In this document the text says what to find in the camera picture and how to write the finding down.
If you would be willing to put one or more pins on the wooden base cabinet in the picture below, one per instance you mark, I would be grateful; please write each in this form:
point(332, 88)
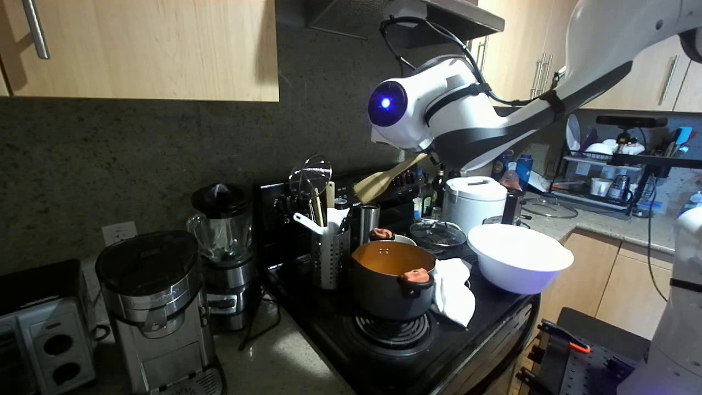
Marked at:
point(621, 276)

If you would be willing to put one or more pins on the black steel blender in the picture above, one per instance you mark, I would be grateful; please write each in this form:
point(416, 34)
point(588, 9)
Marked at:
point(221, 248)

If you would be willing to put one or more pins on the dark pot orange interior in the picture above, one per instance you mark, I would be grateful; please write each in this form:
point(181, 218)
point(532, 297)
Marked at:
point(386, 282)

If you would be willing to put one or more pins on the black dish rack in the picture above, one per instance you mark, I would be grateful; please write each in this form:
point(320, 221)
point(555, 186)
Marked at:
point(584, 195)

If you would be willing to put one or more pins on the light wood upper cabinet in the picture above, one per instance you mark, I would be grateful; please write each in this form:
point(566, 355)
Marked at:
point(528, 44)
point(146, 51)

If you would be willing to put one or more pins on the white wall outlet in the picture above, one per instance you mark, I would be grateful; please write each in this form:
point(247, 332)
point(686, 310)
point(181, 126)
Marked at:
point(119, 232)

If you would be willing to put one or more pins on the wooden spoon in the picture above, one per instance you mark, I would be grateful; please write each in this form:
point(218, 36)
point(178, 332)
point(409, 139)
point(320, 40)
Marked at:
point(380, 183)

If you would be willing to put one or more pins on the dark range hood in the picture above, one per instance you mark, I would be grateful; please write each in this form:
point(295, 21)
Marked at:
point(352, 13)

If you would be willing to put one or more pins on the blue bottle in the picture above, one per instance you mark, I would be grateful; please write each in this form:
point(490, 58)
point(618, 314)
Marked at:
point(522, 170)

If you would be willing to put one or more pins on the white plastic ladle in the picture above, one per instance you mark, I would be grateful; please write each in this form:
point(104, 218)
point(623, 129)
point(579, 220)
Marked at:
point(307, 221)

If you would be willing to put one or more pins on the metal utensil rack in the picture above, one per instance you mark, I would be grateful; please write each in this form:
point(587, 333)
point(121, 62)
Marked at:
point(329, 255)

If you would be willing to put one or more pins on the light wooden utensil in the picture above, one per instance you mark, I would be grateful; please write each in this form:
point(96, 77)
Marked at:
point(329, 195)

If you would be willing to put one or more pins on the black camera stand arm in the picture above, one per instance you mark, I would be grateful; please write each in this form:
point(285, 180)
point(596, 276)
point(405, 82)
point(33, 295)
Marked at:
point(651, 161)

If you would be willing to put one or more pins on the blue plate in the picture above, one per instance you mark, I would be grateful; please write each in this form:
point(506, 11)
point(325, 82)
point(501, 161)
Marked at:
point(577, 134)

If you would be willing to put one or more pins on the stainless steel coffee maker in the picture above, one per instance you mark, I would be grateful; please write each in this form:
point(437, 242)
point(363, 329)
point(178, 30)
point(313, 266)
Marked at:
point(154, 308)

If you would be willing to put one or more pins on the white cloth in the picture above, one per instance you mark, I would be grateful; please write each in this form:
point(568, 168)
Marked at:
point(453, 293)

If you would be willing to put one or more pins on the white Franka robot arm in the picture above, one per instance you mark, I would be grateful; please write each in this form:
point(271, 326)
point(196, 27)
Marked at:
point(453, 111)

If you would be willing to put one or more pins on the black stereo camera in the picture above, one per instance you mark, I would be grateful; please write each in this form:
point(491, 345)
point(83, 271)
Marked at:
point(627, 122)

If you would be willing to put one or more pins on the black electric stove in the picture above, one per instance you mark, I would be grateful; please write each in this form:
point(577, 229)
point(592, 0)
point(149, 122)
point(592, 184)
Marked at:
point(409, 357)

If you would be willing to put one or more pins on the black tool case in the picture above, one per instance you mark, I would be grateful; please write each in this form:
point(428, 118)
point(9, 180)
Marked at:
point(584, 365)

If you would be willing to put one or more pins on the white rice cooker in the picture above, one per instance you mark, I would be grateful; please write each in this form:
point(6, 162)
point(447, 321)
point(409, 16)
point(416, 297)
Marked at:
point(475, 201)

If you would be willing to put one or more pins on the dark slim bottle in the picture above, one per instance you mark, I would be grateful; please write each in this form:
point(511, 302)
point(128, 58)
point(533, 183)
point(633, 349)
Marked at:
point(510, 209)

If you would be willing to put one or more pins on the white plastic spatula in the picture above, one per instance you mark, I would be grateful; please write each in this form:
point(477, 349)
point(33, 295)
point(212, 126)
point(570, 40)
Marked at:
point(338, 218)

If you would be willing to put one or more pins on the large white bowl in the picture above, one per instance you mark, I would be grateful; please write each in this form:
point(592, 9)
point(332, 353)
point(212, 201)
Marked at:
point(519, 255)

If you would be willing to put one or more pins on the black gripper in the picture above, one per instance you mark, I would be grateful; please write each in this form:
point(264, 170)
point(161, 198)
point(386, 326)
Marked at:
point(441, 153)

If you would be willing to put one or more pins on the white toaster oven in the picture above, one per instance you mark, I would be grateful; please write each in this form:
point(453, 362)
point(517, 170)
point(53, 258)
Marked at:
point(45, 342)

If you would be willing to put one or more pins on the stainless steel tumbler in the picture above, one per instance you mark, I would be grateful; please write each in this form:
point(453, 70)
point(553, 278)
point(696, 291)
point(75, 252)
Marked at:
point(364, 221)

